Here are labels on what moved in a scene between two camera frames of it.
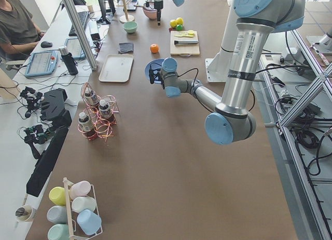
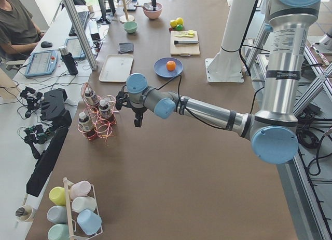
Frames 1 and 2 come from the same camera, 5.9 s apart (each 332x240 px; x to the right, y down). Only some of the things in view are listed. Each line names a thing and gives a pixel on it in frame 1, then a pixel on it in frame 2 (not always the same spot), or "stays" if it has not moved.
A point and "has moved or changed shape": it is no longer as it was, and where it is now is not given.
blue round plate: [156, 65] has moved or changed shape
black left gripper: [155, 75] to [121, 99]
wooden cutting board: [184, 42] stays
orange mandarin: [154, 48] has moved or changed shape
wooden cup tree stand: [125, 18] stays
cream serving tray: [116, 68] stays
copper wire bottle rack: [99, 115] stays
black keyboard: [83, 16] stays
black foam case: [53, 109] stays
